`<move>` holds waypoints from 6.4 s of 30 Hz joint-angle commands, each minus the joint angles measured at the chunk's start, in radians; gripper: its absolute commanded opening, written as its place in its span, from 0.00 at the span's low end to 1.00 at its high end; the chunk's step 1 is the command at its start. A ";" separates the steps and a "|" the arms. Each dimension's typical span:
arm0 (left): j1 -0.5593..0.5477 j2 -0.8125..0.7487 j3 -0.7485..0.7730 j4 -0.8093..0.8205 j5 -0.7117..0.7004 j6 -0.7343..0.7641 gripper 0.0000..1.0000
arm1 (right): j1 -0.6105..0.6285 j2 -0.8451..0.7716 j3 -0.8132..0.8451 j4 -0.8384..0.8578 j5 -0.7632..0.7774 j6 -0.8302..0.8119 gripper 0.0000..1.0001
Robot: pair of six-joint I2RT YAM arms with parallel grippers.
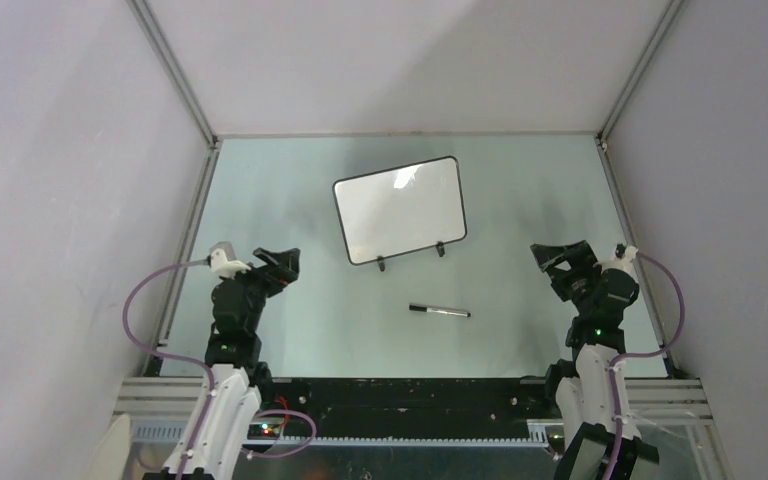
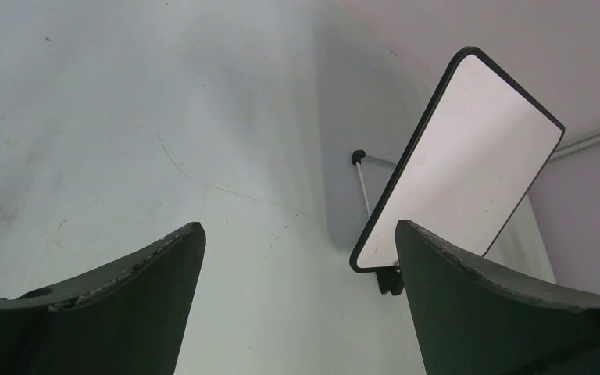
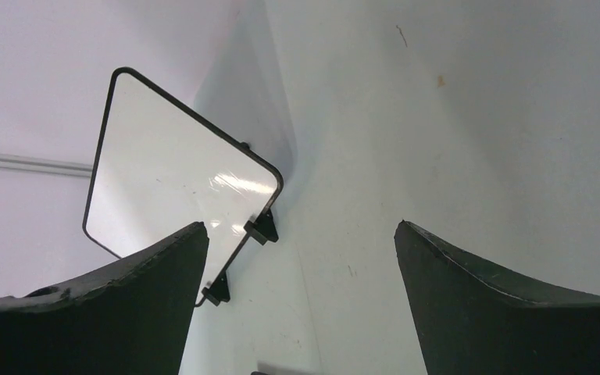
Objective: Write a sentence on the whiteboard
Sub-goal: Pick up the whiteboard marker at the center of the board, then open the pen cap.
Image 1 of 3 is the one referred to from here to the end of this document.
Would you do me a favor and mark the aluminium frame rail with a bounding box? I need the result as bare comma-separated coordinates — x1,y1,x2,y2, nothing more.
114,377,713,446

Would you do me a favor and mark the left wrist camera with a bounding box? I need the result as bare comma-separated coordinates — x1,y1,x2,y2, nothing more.
207,241,252,279

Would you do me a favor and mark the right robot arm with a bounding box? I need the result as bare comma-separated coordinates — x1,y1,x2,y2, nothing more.
530,241,660,479

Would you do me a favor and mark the black framed whiteboard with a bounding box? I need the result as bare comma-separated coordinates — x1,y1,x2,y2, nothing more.
332,156,468,266

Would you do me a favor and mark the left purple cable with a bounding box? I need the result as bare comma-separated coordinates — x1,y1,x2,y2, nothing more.
122,259,318,480

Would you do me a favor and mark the black white marker pen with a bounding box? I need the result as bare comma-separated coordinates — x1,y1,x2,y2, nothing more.
408,303,472,318

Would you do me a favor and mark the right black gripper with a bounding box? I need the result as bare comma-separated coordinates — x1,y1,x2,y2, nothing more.
531,240,603,317

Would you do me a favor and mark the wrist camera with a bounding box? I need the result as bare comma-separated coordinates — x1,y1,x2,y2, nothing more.
598,244,639,274
207,241,252,279

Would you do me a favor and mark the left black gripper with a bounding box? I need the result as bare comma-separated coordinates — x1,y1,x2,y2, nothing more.
221,248,299,333

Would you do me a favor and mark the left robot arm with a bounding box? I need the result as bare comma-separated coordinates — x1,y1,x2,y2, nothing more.
144,242,300,479

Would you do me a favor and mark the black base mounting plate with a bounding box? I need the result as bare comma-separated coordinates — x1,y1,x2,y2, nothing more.
259,376,562,440

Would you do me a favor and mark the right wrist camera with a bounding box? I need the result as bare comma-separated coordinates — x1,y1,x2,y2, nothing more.
598,244,639,274

